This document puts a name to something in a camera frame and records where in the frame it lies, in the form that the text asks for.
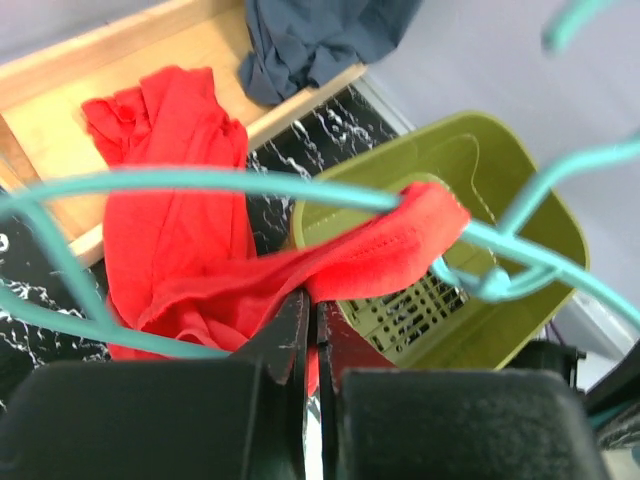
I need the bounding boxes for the teal wire hanger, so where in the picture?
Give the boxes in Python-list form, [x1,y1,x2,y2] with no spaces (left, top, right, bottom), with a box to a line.
[0,0,640,361]

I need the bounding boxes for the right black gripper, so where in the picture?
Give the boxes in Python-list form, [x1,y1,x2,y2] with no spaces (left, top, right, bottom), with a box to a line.
[509,339,640,451]

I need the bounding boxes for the red tank top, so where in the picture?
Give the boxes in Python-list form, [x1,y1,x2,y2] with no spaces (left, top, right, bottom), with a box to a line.
[83,66,470,352]

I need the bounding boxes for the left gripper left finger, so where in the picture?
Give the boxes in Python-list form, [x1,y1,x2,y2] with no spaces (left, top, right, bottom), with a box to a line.
[1,290,310,479]

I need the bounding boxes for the olive green plastic basket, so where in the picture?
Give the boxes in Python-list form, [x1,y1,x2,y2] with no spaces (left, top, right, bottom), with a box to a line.
[287,112,589,369]

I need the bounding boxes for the wooden clothes rack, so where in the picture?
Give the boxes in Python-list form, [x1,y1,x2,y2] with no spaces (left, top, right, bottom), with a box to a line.
[0,0,369,269]

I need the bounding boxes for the navy blue tank top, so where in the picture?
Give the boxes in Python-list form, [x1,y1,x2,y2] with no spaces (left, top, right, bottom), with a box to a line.
[238,0,421,106]

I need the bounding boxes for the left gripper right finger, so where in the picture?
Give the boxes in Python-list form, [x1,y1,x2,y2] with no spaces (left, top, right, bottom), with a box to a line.
[317,303,608,479]

